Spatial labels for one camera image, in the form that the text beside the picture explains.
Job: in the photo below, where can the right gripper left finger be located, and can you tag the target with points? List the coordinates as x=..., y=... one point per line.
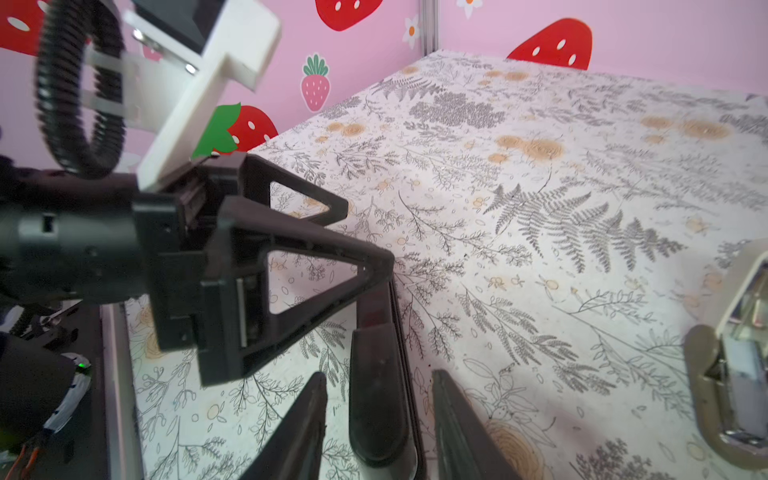
x=294, y=450

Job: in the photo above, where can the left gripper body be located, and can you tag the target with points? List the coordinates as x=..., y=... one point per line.
x=173, y=223

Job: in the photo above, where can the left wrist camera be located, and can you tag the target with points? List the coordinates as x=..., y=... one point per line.
x=176, y=96

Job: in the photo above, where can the aluminium front rail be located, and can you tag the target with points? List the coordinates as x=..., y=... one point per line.
x=122, y=431

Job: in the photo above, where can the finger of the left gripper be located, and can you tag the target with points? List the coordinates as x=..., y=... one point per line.
x=269, y=184
x=271, y=278

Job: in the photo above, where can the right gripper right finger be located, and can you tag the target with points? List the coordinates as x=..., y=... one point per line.
x=464, y=448

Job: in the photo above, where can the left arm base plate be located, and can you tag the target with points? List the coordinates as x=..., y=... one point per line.
x=53, y=407

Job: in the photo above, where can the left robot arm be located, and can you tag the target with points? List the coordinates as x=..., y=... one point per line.
x=70, y=233

